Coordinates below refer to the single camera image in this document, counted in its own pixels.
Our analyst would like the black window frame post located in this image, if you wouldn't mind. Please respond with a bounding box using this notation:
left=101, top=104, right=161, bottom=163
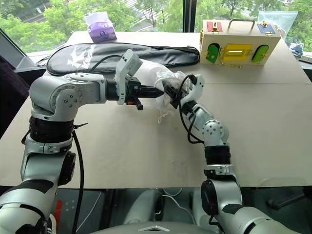
left=182, top=0, right=197, bottom=33

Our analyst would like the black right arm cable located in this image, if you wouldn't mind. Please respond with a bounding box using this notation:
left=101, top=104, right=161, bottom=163
left=178, top=74, right=206, bottom=145

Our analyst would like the white translucent drawstring bag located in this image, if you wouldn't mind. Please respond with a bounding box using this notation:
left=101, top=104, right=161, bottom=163
left=135, top=59, right=194, bottom=124

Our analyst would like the grey laptop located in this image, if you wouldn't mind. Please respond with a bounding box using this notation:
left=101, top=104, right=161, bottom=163
left=0, top=27, right=34, bottom=72

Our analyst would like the black racket bag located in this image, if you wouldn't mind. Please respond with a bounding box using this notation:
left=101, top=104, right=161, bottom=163
left=36, top=42, right=201, bottom=75

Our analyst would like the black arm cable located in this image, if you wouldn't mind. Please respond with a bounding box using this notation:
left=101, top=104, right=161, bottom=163
left=70, top=54, right=124, bottom=234
left=178, top=74, right=206, bottom=145

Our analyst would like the purple tissue pack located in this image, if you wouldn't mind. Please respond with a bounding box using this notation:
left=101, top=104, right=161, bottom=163
left=84, top=11, right=118, bottom=43

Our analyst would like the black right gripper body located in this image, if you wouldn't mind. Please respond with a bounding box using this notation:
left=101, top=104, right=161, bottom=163
left=168, top=84, right=184, bottom=110

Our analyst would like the thin white cable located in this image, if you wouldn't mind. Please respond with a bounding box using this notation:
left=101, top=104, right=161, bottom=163
left=161, top=187, right=196, bottom=221

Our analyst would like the wooden latch box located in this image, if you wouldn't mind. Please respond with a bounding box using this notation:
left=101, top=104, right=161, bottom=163
left=199, top=19, right=281, bottom=67

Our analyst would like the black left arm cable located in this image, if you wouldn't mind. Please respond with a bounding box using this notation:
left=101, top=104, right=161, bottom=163
left=70, top=54, right=124, bottom=234

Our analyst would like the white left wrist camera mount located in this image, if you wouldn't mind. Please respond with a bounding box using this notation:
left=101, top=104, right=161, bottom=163
left=115, top=48, right=143, bottom=106

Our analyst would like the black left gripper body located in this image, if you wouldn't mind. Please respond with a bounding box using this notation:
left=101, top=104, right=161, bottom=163
left=125, top=75, right=144, bottom=111

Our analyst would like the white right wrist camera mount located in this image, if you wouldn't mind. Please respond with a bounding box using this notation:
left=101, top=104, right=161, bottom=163
left=181, top=74, right=206, bottom=104

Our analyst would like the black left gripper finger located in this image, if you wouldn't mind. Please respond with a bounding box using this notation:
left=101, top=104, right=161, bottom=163
left=140, top=92, right=163, bottom=99
left=140, top=85, right=164, bottom=94

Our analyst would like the silver robot torso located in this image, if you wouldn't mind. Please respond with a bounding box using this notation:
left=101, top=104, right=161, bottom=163
left=89, top=220, right=221, bottom=234

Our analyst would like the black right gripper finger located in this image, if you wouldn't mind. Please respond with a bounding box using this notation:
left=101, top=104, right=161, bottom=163
left=161, top=81, right=175, bottom=95

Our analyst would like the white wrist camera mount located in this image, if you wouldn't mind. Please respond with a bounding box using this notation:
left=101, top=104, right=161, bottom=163
left=181, top=74, right=206, bottom=104
left=115, top=48, right=143, bottom=106

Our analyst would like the grey rounded shape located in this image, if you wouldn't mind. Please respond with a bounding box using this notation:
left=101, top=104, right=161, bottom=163
left=123, top=189, right=167, bottom=225

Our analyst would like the dark purple chair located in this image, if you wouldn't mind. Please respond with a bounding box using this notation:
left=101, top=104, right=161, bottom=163
left=0, top=54, right=31, bottom=138

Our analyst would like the clear plastic zip bag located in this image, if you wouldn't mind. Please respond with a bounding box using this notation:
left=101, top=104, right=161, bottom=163
left=257, top=10, right=299, bottom=40

